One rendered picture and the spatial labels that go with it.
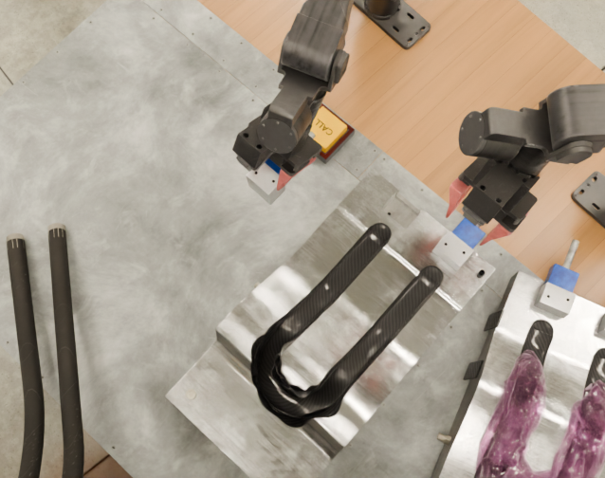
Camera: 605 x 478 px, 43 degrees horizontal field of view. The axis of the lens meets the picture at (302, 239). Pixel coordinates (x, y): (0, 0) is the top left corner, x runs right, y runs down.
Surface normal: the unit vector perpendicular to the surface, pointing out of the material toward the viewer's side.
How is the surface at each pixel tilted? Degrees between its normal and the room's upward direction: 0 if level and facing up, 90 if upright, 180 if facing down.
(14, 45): 0
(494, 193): 31
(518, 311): 0
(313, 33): 14
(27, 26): 0
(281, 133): 64
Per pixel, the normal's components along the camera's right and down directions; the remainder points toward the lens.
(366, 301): -0.03, -0.26
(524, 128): 0.38, -0.27
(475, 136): -0.92, -0.09
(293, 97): 0.17, -0.64
